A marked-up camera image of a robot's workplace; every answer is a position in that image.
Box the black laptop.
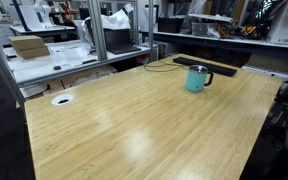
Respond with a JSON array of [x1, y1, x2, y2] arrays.
[[104, 29, 140, 55]]

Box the black box on shelf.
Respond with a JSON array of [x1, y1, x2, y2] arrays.
[[158, 18, 183, 33]]

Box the white crumpled plastic bag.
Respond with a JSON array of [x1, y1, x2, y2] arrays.
[[83, 3, 135, 32]]

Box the black computer keyboard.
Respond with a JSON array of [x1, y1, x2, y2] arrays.
[[173, 57, 237, 77]]

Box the flat cardboard under bench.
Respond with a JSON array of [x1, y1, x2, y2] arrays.
[[20, 65, 117, 99]]

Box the long grey shelf bench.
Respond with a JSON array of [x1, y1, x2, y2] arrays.
[[153, 32, 288, 49]]

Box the stacked cardboard boxes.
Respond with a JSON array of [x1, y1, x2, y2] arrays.
[[9, 35, 50, 59]]

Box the black chair at right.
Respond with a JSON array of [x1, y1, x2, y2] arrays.
[[240, 56, 288, 180]]

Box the black keyboard cable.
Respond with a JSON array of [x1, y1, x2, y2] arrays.
[[143, 59, 188, 73]]

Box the teal mug with black handle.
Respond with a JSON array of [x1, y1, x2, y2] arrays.
[[185, 65, 214, 92]]

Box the white table cable grommet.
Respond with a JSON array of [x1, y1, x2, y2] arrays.
[[51, 94, 74, 106]]

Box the aluminium frame post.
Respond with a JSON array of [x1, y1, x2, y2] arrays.
[[87, 0, 107, 61]]

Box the white workbench with frame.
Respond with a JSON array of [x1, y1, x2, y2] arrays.
[[0, 0, 156, 111]]

